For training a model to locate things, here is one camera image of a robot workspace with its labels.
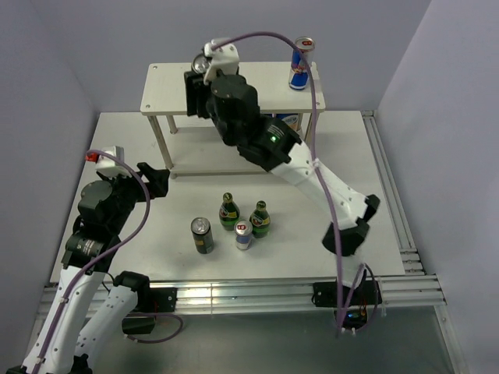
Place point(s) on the aluminium front rail frame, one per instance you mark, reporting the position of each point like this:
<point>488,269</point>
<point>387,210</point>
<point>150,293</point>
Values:
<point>291,295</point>

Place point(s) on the white two-tier shelf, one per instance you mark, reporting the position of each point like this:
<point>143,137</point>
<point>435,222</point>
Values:
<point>192,146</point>

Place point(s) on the dark olive beverage can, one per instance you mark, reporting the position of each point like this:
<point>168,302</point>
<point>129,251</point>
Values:
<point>201,64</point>

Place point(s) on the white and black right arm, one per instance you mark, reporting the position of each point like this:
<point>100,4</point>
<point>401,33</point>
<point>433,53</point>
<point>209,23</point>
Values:
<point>278,149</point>

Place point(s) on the small red-tab silver can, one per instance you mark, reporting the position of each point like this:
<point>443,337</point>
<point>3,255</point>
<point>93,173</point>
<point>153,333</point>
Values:
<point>243,234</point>

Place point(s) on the short green glass bottle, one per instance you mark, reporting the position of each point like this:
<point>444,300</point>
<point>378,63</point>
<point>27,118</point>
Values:
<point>260,220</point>

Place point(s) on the yellow pineapple juice carton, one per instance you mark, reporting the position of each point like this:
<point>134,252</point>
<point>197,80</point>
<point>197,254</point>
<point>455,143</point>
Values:
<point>292,120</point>

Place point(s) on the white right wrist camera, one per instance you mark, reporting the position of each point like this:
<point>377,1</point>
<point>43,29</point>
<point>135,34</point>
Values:
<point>222,56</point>

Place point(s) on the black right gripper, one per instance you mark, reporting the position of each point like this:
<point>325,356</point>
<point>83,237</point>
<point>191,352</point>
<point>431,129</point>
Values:
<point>196,88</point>

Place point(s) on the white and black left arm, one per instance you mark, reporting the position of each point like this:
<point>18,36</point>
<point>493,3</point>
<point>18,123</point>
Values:
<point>69,341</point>

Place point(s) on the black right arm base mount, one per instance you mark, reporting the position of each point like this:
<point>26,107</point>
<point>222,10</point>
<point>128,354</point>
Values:
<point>363,304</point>

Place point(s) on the black and gold can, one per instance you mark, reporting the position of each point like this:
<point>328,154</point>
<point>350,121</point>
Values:
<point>202,235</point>

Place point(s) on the aluminium right side rail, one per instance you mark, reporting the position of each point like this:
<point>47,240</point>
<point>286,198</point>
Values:
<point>407,247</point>

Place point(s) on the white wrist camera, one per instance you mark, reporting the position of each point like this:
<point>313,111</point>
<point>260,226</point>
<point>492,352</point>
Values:
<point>106,166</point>
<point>222,56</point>

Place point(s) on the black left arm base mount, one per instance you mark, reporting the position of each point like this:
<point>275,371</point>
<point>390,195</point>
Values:
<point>160,303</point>

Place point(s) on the tall green glass bottle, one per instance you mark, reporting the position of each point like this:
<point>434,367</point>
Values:
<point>229,212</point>

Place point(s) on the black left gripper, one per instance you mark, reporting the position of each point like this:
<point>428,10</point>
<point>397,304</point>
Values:
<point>157,179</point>

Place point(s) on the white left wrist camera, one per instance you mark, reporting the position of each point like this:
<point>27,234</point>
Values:
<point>106,166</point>

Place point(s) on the blue silver energy drink can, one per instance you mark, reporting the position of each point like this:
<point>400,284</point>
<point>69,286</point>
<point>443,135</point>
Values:
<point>299,77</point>

